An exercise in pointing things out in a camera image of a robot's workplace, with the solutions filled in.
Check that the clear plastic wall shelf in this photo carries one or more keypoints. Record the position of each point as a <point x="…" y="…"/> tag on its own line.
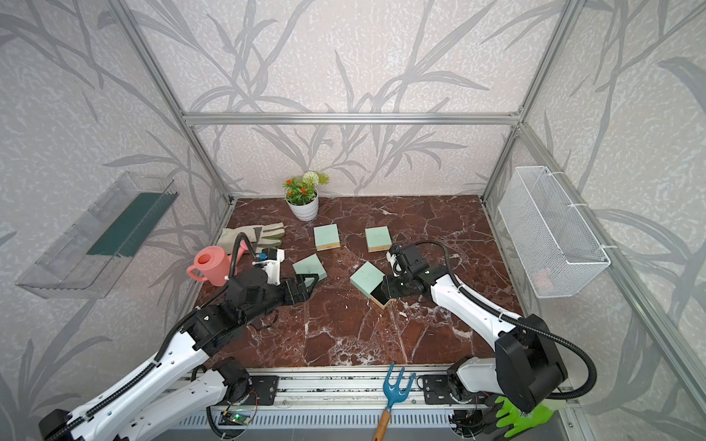
<point x="89" y="258"/>

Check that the beige gardening gloves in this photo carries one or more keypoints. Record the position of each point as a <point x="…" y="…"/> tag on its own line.
<point x="260" y="236"/>

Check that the blue hand rake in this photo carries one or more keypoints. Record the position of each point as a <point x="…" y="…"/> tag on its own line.
<point x="394" y="394"/>

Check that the pink watering can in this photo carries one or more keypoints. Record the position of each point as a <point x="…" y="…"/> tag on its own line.
<point x="213" y="265"/>

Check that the mint drawer jewelry box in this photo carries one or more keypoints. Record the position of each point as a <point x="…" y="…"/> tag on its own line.
<point x="368" y="279"/>

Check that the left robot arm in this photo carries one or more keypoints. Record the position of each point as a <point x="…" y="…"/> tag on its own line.
<point x="135" y="407"/>

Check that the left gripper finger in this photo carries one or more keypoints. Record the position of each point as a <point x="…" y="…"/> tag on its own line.
<point x="301" y="296"/>
<point x="306" y="282"/>

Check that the white wire mesh basket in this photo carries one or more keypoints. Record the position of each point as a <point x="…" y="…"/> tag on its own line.
<point x="557" y="249"/>

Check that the potted plant white pot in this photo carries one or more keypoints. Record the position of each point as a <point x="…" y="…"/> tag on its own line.
<point x="302" y="196"/>

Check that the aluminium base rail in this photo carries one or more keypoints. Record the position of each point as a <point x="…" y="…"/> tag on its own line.
<point x="314" y="398"/>

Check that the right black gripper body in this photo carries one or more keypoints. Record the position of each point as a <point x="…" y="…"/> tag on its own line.
<point x="398" y="286"/>

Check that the green work glove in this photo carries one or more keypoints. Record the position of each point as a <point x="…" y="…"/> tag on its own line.
<point x="504" y="420"/>

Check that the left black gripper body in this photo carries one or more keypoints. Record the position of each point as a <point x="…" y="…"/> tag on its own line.
<point x="271" y="297"/>

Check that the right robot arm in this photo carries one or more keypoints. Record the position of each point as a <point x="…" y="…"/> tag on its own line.
<point x="526" y="368"/>

